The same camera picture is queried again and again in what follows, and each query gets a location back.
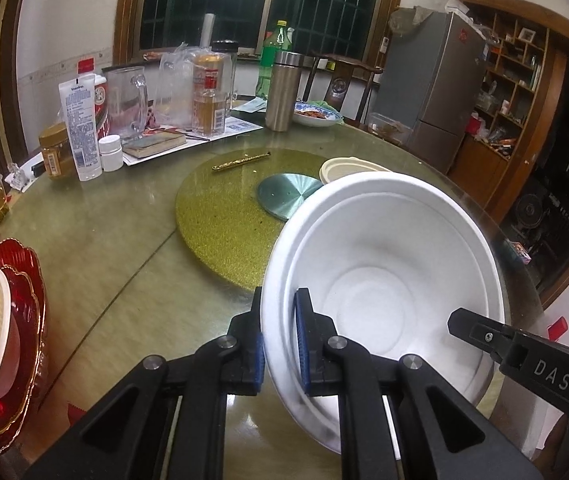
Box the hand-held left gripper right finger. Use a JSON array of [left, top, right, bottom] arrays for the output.
[[293, 287, 543, 480]]

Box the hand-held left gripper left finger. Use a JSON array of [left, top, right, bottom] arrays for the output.
[[24, 287, 268, 480]]

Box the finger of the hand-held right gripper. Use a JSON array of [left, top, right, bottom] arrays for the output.
[[447, 307, 569, 432]]

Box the beige plastic lid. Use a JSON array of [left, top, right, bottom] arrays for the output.
[[319, 156, 394, 185]]

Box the round gold glitter mat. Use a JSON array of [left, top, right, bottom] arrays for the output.
[[174, 149, 345, 291]]

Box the round silver metal disc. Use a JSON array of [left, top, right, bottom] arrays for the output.
[[256, 172, 326, 222]]

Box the gold glitter stick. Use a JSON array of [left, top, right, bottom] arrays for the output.
[[211, 152, 270, 171]]

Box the blue patterned plate with food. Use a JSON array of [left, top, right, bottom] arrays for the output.
[[292, 101, 345, 128]]

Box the white printed paper sheet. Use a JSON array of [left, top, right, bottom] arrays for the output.
[[122, 107, 266, 167]]

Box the clear plastic food container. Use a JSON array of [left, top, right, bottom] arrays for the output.
[[367, 112, 411, 144]]

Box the small red gold-rimmed plate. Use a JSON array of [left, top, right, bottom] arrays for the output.
[[0, 265, 42, 411]]

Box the hardcover book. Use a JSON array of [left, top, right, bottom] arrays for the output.
[[123, 130, 186, 160]]

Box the large red gold-rimmed plate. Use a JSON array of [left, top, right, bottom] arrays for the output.
[[0, 237, 49, 457]]

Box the small white pill bottle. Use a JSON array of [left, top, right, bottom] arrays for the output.
[[98, 135, 124, 172]]

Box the liquor bottle with red cap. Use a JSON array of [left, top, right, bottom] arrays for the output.
[[193, 76, 226, 136]]

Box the stainless steel thermos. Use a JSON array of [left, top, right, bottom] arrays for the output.
[[264, 51, 301, 133]]

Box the dark wooden chair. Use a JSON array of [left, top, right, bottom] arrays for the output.
[[303, 52, 384, 122]]

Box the clear plastic box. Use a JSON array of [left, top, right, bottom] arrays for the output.
[[158, 47, 200, 129]]

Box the clear glass mug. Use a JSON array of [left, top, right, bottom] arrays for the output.
[[106, 65, 151, 142]]

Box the brown jar with gold lid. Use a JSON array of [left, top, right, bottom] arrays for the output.
[[38, 122, 78, 180]]

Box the white lotion tube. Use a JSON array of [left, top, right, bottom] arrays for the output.
[[58, 74, 103, 182]]

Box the wooden shelf cabinet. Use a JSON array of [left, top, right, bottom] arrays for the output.
[[445, 0, 568, 211]]

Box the grey refrigerator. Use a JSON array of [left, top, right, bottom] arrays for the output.
[[366, 6, 491, 175]]

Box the small glass perfume bottle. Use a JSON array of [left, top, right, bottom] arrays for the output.
[[6, 162, 28, 192]]

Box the red and white liquor bottle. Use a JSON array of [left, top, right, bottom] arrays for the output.
[[92, 72, 114, 137]]

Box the green plastic bottle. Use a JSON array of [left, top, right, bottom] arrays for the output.
[[257, 20, 293, 102]]

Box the white rolled tube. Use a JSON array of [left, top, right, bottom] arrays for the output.
[[201, 12, 216, 53]]

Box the wooden framed window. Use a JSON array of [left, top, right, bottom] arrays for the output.
[[113, 0, 410, 63]]

